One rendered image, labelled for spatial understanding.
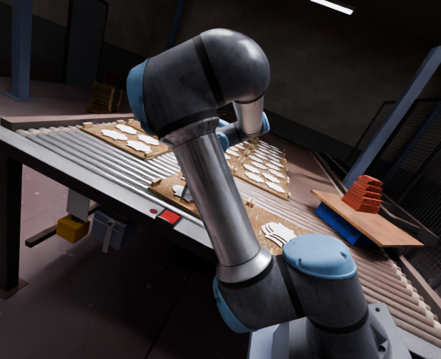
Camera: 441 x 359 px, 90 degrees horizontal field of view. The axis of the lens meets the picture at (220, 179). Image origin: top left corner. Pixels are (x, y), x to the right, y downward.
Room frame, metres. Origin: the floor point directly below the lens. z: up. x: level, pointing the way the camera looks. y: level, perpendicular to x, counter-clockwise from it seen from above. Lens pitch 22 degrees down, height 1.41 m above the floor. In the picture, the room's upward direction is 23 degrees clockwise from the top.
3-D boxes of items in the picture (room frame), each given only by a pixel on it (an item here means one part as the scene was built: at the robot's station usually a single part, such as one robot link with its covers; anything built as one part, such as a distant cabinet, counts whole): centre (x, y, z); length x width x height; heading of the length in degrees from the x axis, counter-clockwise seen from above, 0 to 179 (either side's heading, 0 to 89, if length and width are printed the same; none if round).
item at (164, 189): (0.93, 0.04, 0.93); 0.41 x 0.35 x 0.02; 80
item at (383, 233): (1.33, -0.92, 1.03); 0.50 x 0.50 x 0.02; 32
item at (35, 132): (0.79, -0.07, 0.90); 1.95 x 0.05 x 0.05; 84
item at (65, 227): (0.71, 0.50, 0.74); 0.09 x 0.08 x 0.24; 84
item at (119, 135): (1.24, 0.59, 0.94); 0.41 x 0.35 x 0.04; 84
